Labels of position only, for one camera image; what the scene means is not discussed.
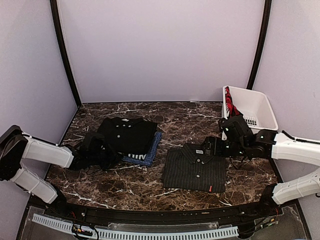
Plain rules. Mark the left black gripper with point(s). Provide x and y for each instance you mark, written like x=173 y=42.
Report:
x=114 y=159

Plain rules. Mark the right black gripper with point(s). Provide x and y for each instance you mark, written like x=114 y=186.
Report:
x=218 y=148

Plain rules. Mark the black pinstriped long sleeve shirt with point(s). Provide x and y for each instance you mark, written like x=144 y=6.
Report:
x=189 y=168

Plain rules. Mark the black button shirt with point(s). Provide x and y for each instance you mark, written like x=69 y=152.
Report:
x=128 y=135

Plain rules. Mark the black white lettered shirt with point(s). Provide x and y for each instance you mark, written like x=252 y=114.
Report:
x=131 y=156

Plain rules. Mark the blue checkered shirt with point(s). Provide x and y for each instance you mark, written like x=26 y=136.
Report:
x=151 y=154

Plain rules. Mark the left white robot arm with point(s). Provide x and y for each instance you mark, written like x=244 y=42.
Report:
x=17 y=147

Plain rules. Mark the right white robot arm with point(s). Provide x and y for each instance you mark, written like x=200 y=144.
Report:
x=272 y=145

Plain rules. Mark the red black shirt in bin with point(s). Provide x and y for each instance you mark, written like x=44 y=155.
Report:
x=231 y=109

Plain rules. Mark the white plastic bin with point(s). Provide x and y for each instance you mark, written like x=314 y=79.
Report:
x=254 y=105

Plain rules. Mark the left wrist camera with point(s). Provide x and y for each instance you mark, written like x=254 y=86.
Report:
x=93 y=143

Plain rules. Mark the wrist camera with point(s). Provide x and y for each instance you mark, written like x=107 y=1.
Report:
x=236 y=128
x=93 y=143

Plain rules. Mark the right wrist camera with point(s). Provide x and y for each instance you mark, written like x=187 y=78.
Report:
x=236 y=128

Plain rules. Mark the white slotted cable duct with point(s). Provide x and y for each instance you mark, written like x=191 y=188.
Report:
x=135 y=232

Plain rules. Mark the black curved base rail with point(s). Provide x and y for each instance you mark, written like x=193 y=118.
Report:
x=240 y=214

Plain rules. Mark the right black frame post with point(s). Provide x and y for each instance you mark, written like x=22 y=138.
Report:
x=260 y=44

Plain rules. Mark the black frame post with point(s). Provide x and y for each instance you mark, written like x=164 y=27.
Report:
x=260 y=44
x=63 y=51

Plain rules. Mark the left black frame post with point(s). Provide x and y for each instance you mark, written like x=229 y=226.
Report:
x=63 y=51

